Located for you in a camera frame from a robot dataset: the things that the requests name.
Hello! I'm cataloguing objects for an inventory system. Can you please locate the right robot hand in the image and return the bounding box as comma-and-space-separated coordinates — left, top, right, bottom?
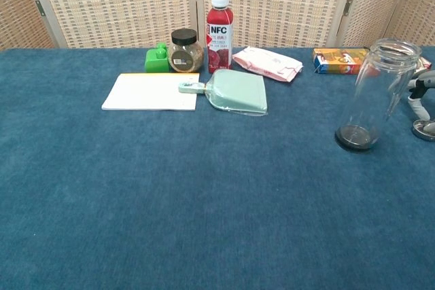
406, 69, 435, 122

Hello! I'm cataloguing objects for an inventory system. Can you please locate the silver red snack packet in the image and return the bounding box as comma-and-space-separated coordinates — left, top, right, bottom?
415, 56, 433, 74

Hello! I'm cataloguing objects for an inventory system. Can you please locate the pink wet wipes pack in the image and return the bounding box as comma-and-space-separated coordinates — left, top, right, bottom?
232, 46, 304, 83

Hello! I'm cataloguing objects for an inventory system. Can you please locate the clear glass jar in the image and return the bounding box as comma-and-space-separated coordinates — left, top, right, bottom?
334, 38, 423, 151

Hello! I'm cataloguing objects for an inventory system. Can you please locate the mint green dustpan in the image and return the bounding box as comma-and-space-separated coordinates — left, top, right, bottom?
178, 68, 269, 117

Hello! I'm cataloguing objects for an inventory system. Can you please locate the white notepad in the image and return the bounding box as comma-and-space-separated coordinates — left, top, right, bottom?
101, 72, 201, 112

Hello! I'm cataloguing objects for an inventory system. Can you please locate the silver bottle lid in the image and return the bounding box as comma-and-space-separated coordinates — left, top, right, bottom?
411, 119, 435, 142

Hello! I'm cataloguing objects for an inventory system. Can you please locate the green plastic block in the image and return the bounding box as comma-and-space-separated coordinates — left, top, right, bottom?
144, 42, 171, 74

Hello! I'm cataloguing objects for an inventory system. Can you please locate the round jar black lid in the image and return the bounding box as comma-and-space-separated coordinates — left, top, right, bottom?
167, 28, 205, 74

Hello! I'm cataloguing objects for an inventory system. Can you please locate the blue table cloth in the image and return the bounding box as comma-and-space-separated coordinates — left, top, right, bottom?
0, 46, 435, 290

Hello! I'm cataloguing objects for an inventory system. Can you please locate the orange drink carton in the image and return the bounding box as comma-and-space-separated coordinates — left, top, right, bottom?
312, 48, 372, 75

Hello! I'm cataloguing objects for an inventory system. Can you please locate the red NFC juice bottle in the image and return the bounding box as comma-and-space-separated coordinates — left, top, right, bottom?
206, 0, 234, 74

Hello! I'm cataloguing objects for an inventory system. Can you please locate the woven bamboo screen panel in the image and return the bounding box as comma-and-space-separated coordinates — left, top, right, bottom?
0, 0, 57, 52
194, 0, 360, 48
383, 0, 435, 48
19, 0, 198, 49
335, 0, 419, 48

